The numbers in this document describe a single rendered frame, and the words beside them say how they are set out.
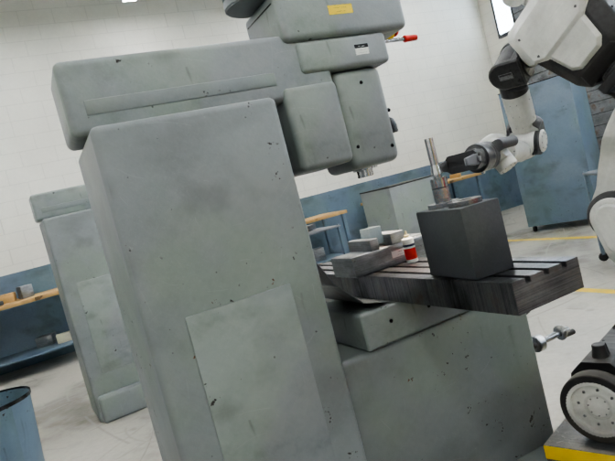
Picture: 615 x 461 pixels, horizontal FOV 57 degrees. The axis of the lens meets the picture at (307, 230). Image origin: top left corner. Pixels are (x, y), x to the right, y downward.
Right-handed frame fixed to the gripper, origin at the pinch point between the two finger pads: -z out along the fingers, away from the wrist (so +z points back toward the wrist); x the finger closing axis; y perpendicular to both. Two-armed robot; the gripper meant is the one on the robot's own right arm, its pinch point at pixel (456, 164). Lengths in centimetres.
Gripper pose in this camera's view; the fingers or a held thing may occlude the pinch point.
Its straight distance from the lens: 170.2
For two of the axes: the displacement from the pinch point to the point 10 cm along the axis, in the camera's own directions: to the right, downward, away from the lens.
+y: 2.5, 9.7, 0.6
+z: 7.3, -2.3, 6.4
